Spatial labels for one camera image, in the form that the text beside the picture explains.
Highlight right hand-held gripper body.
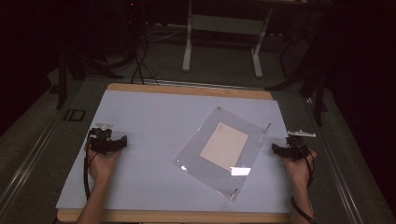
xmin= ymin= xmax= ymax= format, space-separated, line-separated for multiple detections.
xmin=280 ymin=130 xmax=318 ymax=161

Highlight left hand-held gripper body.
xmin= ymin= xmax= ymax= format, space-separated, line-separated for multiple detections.
xmin=88 ymin=123 xmax=122 ymax=156

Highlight clear acrylic frame plate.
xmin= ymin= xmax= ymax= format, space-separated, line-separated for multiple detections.
xmin=173 ymin=105 xmax=272 ymax=202

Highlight photo paper sheet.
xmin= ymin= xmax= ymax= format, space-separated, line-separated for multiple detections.
xmin=199 ymin=121 xmax=250 ymax=172

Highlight person's left hand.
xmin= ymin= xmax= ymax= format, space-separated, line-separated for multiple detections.
xmin=84 ymin=145 xmax=123 ymax=185

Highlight person's right hand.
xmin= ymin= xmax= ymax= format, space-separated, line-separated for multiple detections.
xmin=281 ymin=148 xmax=318 ymax=189

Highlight white table mat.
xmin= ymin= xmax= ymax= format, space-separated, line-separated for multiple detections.
xmin=55 ymin=90 xmax=295 ymax=215

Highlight black metal stand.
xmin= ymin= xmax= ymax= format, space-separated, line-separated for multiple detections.
xmin=55 ymin=46 xmax=125 ymax=110
xmin=265 ymin=18 xmax=330 ymax=127

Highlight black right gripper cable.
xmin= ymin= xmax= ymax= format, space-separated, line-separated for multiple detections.
xmin=290 ymin=146 xmax=317 ymax=224

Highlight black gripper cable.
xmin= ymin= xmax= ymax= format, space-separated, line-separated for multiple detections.
xmin=82 ymin=130 xmax=98 ymax=201
xmin=290 ymin=146 xmax=317 ymax=224

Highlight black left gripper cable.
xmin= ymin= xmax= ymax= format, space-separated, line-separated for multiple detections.
xmin=82 ymin=130 xmax=98 ymax=201

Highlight metal floor rail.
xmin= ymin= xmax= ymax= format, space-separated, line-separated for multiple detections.
xmin=0 ymin=102 xmax=74 ymax=216
xmin=304 ymin=97 xmax=366 ymax=224

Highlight floor cables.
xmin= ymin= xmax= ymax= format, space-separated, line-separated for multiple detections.
xmin=129 ymin=22 xmax=190 ymax=86

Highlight white desk frame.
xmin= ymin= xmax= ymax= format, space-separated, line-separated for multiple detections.
xmin=181 ymin=0 xmax=276 ymax=79

